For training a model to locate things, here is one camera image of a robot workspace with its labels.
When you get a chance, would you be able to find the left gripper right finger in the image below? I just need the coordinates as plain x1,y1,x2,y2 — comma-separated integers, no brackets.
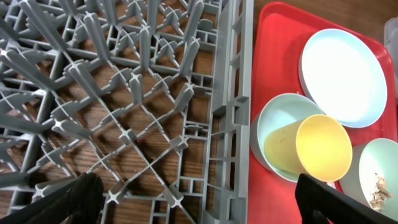
295,174,397,224

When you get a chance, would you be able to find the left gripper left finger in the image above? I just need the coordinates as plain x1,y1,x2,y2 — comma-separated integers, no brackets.
1,173,104,224

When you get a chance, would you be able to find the yellow plastic cup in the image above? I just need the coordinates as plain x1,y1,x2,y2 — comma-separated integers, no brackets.
264,114,353,182

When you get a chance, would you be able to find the green bowl with scraps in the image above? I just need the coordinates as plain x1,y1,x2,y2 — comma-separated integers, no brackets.
339,138,397,220

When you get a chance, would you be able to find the food scraps pile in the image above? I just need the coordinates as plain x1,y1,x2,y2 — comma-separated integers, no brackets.
368,173,392,211

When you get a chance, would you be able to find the grey dishwasher rack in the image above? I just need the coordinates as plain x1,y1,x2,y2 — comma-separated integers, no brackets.
1,0,254,223

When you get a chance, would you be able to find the light green left bowl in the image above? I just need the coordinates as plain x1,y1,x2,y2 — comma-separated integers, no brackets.
250,93,323,183

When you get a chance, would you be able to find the light blue plate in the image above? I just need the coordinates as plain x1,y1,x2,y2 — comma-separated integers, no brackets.
298,29,387,128

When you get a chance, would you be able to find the red plastic tray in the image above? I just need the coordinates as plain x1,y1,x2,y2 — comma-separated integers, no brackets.
248,2,397,223

